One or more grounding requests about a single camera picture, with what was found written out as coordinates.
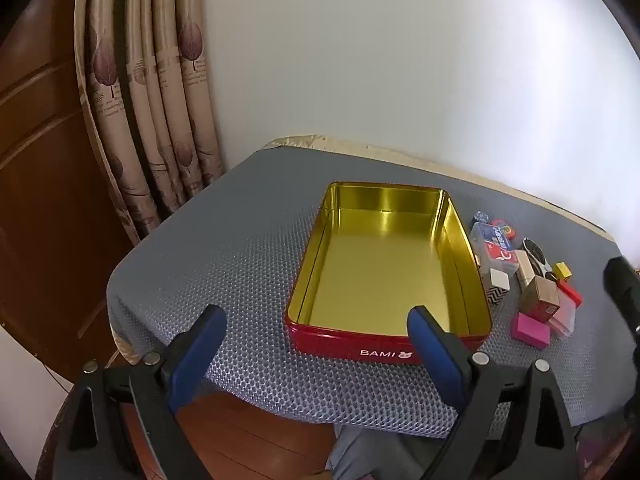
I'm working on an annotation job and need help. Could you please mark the red block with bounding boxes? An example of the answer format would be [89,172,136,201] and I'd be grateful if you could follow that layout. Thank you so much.
[557,280,583,307]

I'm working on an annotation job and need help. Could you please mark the grey mesh table mat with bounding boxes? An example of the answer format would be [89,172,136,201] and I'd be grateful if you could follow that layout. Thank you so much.
[106,145,640,441]

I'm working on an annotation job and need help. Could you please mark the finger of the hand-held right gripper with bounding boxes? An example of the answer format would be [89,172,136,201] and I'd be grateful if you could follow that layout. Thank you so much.
[602,256,640,356]

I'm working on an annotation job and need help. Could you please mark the black round tin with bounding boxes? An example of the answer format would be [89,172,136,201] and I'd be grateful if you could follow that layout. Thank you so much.
[522,238,551,266]

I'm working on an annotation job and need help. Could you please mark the beige leaf print curtain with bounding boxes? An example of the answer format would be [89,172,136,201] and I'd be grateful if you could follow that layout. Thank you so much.
[74,0,226,246]

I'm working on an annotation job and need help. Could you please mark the red tin box gold inside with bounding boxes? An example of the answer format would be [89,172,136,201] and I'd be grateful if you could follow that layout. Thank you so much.
[284,181,493,362]

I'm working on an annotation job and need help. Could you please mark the red and blue round toy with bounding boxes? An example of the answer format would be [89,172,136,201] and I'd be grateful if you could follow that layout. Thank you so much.
[487,217,518,238]

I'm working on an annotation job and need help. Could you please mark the white chevron patterned block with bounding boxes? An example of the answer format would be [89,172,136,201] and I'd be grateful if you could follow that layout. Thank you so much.
[482,267,511,307]

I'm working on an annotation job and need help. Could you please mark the person's grey trousers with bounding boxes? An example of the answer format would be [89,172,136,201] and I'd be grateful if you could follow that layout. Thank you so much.
[327,422,451,480]

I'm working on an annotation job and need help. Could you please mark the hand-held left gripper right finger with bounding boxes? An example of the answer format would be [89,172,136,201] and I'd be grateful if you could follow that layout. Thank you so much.
[406,305,583,480]

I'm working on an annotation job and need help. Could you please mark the brown wooden door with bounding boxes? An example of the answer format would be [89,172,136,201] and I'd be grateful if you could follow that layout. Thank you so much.
[0,0,166,411]

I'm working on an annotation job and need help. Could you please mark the beige tablecloth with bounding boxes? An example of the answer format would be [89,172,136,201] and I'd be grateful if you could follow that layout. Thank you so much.
[265,134,621,246]

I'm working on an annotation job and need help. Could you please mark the clear playing card box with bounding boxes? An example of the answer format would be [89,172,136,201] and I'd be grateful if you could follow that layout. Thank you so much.
[469,222,523,277]

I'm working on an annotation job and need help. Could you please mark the brown cardboard cube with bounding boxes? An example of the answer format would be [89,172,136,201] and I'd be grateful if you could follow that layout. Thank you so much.
[518,276,561,323]

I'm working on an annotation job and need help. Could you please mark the magenta pink block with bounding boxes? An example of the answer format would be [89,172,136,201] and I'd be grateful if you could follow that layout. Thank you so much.
[511,312,551,348]

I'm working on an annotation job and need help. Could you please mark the translucent pink box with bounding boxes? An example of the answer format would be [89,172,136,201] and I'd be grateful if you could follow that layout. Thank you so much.
[547,292,578,338]

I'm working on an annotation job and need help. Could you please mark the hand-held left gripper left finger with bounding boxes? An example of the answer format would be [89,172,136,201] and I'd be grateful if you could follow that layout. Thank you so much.
[54,304,228,480]

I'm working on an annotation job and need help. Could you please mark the cream wooden block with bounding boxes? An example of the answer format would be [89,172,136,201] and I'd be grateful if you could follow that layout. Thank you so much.
[515,250,534,291]

